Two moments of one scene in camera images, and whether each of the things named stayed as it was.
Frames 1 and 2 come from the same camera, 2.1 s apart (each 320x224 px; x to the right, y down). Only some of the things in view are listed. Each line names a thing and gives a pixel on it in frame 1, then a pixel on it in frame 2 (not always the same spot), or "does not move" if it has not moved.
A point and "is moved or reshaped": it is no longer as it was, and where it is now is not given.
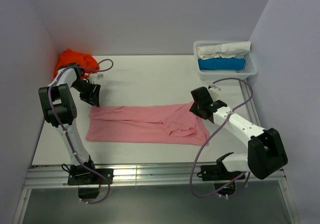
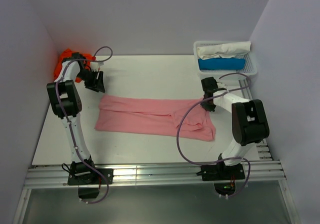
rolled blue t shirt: (221, 63) does not move
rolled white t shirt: (227, 50) does not move
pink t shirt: (172, 124) is moved or reshaped
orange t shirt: (86, 61) does not move
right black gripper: (194, 108) to (207, 107)
